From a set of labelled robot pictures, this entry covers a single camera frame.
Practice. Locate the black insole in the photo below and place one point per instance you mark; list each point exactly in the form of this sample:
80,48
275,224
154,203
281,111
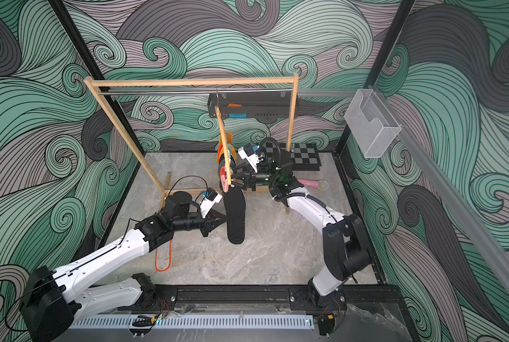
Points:
235,206

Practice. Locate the white slotted cable duct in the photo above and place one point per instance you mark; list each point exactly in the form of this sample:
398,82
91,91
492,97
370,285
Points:
202,321

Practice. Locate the wooden clothes rack frame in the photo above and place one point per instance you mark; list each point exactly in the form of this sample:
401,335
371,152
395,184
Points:
208,131

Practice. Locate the black wall tool shelf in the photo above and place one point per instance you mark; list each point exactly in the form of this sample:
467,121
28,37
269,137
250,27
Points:
261,105

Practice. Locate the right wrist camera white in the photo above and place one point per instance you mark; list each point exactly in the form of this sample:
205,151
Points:
253,159

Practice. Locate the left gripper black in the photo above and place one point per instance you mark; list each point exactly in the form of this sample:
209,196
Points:
211,222

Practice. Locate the curved wooden clip hanger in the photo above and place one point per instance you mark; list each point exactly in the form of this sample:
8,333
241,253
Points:
225,150

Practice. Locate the red patterned insole front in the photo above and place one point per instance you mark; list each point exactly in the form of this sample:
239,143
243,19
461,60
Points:
164,258

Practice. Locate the clear plastic wall bin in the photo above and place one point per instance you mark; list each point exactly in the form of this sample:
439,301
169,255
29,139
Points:
372,123

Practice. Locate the orange yellow insole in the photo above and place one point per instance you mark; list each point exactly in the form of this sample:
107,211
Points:
231,150

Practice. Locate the black white chessboard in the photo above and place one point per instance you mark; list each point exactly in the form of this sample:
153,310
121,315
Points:
304,156

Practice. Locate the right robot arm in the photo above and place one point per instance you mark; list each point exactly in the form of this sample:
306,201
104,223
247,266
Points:
344,237

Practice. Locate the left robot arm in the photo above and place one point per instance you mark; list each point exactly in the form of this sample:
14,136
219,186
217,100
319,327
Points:
55,299

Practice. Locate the pink toy microphone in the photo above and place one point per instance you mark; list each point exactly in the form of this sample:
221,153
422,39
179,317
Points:
318,184

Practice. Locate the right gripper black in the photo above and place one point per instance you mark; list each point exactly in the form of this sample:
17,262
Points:
253,178

